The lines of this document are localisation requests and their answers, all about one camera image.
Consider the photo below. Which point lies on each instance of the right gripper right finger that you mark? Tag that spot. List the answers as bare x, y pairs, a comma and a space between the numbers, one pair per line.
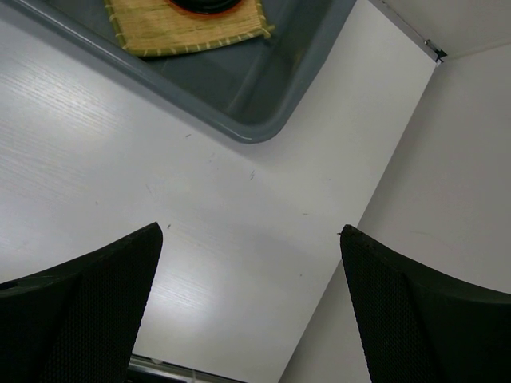
417, 324

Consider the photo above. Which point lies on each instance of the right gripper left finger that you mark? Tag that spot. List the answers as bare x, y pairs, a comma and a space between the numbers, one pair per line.
78, 321

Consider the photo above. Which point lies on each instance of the woven bamboo mat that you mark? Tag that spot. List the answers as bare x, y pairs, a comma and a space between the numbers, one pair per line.
162, 28

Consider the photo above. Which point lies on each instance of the orange plate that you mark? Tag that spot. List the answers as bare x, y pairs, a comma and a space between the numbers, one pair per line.
171, 3

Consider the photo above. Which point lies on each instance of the black plate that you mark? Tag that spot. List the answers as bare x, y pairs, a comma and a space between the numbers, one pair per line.
206, 6

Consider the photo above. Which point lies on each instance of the grey plastic bin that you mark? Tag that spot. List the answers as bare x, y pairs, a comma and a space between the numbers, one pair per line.
246, 90

